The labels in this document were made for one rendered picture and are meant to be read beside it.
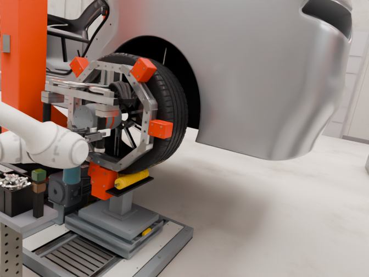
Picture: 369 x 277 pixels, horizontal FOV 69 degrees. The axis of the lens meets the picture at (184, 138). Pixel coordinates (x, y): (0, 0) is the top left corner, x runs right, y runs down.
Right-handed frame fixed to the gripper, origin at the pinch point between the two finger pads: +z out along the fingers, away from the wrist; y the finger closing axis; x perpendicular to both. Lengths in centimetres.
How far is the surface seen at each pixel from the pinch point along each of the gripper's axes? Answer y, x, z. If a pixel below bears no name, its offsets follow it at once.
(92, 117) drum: -11.2, 3.7, 6.3
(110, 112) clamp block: 2.5, 8.5, 2.4
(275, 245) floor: 74, -84, 110
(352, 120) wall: 171, -28, 791
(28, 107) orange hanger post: -63, -1, 10
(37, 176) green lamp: -13.5, -18.8, -19.0
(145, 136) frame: 9.1, -2.8, 20.8
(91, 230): -22, -67, 23
